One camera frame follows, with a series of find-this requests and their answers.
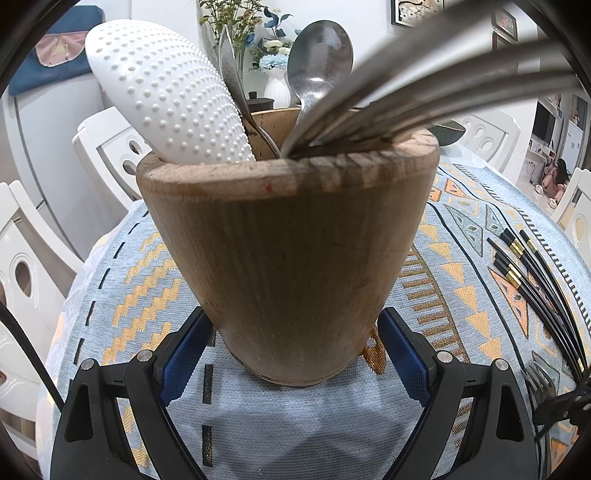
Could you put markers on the dark green bowl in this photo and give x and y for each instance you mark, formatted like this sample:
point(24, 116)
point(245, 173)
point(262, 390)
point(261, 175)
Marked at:
point(452, 134)

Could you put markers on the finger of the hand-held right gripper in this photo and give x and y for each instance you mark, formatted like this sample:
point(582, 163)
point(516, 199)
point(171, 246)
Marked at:
point(561, 406)

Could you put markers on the metal fork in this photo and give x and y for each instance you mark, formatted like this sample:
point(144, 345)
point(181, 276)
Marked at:
point(538, 376)
point(415, 87)

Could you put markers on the white dining chair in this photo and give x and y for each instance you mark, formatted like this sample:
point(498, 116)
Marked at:
point(27, 258)
point(106, 143)
point(498, 134)
point(575, 217)

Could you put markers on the large framed picture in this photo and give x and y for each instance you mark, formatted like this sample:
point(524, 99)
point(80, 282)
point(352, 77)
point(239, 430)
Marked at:
point(411, 11)

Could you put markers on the white dotted rice paddle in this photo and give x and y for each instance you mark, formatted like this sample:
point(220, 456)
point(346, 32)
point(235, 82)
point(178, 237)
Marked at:
point(161, 92)

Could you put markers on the patterned blue tablecloth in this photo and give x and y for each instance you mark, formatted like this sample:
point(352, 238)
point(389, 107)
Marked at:
point(295, 429)

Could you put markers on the white refrigerator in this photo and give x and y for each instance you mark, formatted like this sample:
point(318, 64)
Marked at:
point(60, 161)

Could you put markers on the metal spoon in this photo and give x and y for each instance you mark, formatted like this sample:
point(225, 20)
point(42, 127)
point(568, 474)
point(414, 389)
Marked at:
point(318, 64)
point(231, 74)

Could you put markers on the small framed picture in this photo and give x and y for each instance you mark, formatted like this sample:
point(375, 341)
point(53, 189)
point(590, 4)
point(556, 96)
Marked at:
point(504, 21)
point(501, 41)

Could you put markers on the wooden utensil holder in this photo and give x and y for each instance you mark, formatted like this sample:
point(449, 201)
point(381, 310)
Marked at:
point(286, 267)

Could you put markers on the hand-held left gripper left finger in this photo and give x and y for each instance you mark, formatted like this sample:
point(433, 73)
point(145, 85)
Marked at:
point(184, 360)

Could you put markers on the blue cloth cover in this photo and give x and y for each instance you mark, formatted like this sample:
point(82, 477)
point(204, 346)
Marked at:
point(27, 69)

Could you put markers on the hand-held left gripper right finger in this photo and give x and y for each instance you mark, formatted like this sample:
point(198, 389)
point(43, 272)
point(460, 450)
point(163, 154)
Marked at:
point(406, 360)

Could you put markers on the white ribbed vase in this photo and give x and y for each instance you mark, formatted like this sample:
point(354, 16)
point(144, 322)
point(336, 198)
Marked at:
point(277, 90)

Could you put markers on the small dark jar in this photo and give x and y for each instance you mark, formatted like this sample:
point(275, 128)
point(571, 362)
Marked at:
point(258, 100)

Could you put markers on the television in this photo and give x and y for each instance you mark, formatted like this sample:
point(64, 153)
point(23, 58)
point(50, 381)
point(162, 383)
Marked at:
point(544, 121)

